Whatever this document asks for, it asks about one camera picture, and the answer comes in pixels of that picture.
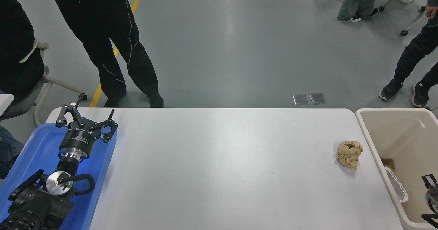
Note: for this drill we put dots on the blue plastic tray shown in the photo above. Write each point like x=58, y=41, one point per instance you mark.
x=37, y=148

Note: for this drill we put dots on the crumpled foil tray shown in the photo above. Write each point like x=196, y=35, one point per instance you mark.
x=397, y=187

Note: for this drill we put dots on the tan paper ball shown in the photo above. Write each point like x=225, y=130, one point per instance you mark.
x=349, y=154

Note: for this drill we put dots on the metal floor plate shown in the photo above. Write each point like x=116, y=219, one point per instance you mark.
x=301, y=99
x=318, y=98

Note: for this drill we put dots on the large pale plastic bin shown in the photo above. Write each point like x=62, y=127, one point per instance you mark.
x=403, y=137

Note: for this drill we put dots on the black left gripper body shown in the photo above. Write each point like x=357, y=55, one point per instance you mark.
x=79, y=137

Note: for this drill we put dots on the person's hand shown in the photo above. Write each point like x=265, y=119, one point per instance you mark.
x=432, y=11

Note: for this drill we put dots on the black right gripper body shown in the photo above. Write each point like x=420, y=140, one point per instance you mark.
x=433, y=199

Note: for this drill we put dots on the white desk corner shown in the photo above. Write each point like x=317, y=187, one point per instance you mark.
x=5, y=103

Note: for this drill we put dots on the grey office chair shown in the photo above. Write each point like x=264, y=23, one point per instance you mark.
x=51, y=82

